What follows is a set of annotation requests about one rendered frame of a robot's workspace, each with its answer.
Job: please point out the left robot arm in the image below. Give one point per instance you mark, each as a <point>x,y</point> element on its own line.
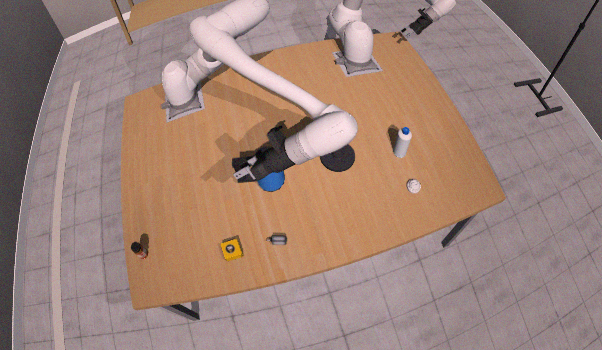
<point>357,36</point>

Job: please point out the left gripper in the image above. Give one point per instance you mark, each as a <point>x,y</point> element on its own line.
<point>422,22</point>

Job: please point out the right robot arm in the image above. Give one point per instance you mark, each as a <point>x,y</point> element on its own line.
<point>214,35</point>

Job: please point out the small spice jar with dark lid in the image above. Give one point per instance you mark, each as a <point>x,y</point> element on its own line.
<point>139,250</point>

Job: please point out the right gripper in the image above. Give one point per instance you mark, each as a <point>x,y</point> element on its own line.
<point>281,157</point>

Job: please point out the white bottle with blue cap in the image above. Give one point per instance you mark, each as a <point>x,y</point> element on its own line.
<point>402,142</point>

